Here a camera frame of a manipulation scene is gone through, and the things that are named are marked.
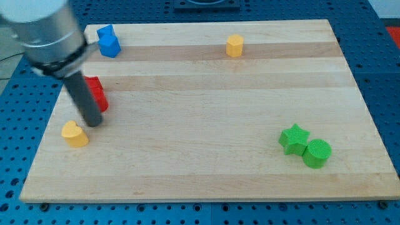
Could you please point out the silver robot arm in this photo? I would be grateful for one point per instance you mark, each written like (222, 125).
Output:
(50, 35)

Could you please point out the yellow hexagon block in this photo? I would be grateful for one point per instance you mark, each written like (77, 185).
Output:
(234, 45)

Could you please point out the yellow heart block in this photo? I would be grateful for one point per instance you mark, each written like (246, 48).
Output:
(74, 135)

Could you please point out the wooden board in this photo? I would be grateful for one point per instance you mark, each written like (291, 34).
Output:
(188, 123)

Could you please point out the green star block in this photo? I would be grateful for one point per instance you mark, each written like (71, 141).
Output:
(294, 140)

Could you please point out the red block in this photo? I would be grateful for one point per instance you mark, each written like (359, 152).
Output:
(97, 92)

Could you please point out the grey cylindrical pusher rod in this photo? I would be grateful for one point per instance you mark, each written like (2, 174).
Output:
(80, 93)

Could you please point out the green cylinder block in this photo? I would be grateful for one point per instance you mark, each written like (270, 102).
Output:
(317, 152)

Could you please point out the blue cube block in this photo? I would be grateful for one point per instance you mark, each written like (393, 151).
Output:
(106, 31)

